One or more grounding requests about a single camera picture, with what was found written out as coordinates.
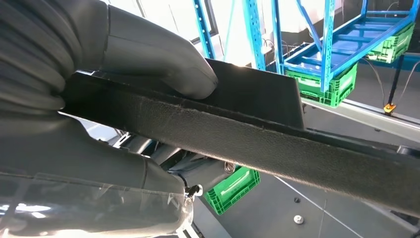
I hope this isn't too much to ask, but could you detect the green plastic crate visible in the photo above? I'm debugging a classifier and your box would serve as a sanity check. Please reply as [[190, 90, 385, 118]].
[[284, 63, 358, 109], [365, 22, 416, 64], [203, 165, 262, 216]]

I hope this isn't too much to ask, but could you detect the blue metal shelf rack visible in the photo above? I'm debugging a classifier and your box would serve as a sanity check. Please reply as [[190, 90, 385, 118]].
[[271, 0, 420, 93], [192, 0, 267, 71]]

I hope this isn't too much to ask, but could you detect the grey metal rail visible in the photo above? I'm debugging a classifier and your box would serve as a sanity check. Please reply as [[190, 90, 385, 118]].
[[301, 98, 420, 144]]

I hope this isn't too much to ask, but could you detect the black pole with yellow base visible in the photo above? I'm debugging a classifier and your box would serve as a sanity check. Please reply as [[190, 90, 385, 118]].
[[383, 54, 406, 115]]

